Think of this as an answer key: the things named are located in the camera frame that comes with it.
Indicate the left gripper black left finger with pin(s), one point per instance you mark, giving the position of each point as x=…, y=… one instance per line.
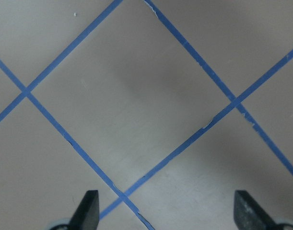
x=86, y=216

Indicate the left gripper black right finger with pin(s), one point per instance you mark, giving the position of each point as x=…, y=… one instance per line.
x=249, y=215

